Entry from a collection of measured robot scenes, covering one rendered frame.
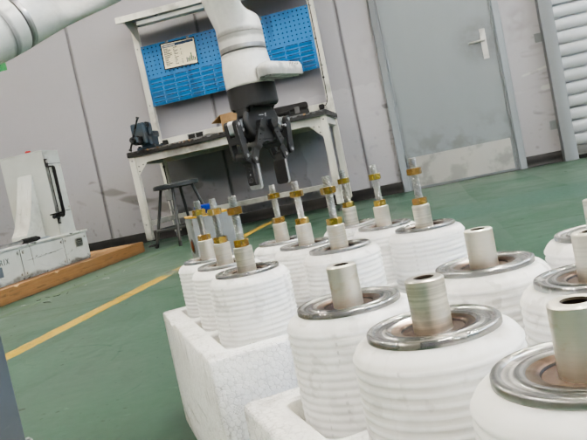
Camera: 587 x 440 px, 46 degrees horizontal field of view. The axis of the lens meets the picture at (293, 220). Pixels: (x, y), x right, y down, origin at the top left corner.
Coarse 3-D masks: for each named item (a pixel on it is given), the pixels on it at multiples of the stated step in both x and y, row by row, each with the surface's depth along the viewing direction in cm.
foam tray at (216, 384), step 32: (192, 320) 95; (192, 352) 81; (224, 352) 73; (256, 352) 72; (288, 352) 73; (192, 384) 89; (224, 384) 71; (256, 384) 72; (288, 384) 73; (192, 416) 98; (224, 416) 71
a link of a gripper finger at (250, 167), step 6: (240, 156) 99; (240, 162) 101; (246, 162) 101; (252, 162) 101; (246, 168) 101; (252, 168) 101; (246, 174) 101; (252, 174) 101; (252, 180) 101; (258, 180) 101
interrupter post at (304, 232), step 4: (300, 224) 93; (304, 224) 93; (308, 224) 93; (296, 228) 93; (300, 228) 93; (304, 228) 93; (308, 228) 93; (296, 232) 94; (300, 232) 93; (304, 232) 93; (308, 232) 93; (312, 232) 94; (300, 236) 93; (304, 236) 93; (308, 236) 93; (312, 236) 93; (300, 240) 93; (304, 240) 93; (308, 240) 93; (312, 240) 93; (300, 244) 93; (304, 244) 93
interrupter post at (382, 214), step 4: (376, 208) 97; (380, 208) 96; (384, 208) 97; (388, 208) 97; (376, 212) 97; (380, 212) 97; (384, 212) 97; (388, 212) 97; (376, 216) 97; (380, 216) 97; (384, 216) 97; (388, 216) 97; (376, 220) 97; (380, 220) 97; (384, 220) 97; (388, 220) 97; (376, 224) 97; (380, 224) 97; (384, 224) 97; (388, 224) 97
